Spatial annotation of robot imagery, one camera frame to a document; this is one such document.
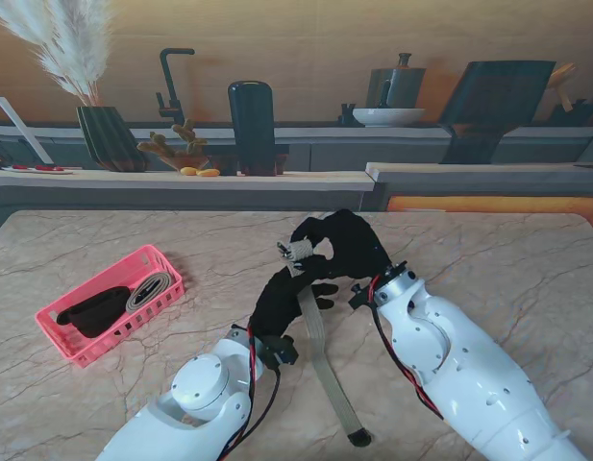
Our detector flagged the red black right arm cables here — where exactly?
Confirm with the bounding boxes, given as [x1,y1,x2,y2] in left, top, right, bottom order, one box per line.
[368,276,446,422]

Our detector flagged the white leaning board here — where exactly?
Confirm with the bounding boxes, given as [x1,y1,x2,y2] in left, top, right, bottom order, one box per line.
[0,95,54,167]

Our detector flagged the red black left arm cables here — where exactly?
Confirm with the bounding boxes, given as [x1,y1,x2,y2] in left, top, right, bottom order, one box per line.
[218,326,283,461]

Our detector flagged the grey counter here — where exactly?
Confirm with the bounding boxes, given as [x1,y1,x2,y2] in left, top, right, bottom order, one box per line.
[365,161,593,213]

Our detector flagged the red black arm cables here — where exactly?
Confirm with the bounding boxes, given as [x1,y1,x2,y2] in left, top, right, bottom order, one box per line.
[368,276,446,422]
[218,326,283,461]

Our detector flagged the tall dark canister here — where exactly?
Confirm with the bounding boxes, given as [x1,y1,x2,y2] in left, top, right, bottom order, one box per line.
[227,80,278,177]

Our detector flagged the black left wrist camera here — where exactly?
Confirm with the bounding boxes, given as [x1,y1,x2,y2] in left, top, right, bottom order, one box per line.
[259,334,298,370]

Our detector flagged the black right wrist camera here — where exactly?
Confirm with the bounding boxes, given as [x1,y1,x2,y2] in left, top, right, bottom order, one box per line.
[348,283,375,310]

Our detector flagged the grey pot with lid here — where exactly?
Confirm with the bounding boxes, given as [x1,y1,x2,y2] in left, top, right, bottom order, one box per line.
[365,52,427,109]

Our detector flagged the dark ribbed vase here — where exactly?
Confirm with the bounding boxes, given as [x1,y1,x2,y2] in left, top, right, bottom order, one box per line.
[76,105,151,173]

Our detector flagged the white pampas grass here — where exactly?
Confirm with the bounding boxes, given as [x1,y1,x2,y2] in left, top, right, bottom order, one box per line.
[0,0,113,108]

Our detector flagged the white speckled bowl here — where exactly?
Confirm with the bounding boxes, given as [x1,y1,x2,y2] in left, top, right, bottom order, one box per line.
[352,107,427,128]

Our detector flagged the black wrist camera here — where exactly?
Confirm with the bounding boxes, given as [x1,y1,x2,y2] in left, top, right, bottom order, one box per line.
[259,334,298,370]
[348,283,375,310]

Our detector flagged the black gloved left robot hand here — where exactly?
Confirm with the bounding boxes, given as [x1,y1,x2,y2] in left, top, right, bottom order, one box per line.
[249,261,340,344]

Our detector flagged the dark brown webbing belt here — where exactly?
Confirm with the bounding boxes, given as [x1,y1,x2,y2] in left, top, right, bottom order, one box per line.
[55,286,132,339]

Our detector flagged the beige braided belt black leather ends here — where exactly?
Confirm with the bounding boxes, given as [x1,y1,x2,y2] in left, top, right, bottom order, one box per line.
[125,271,179,312]

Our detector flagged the pale beige webbing belt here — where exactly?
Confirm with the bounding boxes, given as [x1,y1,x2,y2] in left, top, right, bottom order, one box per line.
[275,238,375,448]

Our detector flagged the black kitchen faucet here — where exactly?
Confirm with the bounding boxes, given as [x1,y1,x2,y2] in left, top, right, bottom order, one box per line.
[155,47,196,127]

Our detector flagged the dark utensil holder with utensils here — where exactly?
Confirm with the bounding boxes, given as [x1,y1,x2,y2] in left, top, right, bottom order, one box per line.
[548,61,593,127]

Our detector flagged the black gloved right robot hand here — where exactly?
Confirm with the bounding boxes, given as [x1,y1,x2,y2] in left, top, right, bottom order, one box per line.
[288,207,394,282]

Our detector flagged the plate with red slices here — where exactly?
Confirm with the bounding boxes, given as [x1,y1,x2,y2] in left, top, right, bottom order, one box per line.
[1,163,75,175]

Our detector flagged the cactus plant in bowl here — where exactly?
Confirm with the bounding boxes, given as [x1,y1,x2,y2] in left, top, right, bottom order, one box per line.
[136,118,210,172]

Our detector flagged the pink plastic storage basket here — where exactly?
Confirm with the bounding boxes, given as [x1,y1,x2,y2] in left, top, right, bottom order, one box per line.
[35,244,185,370]

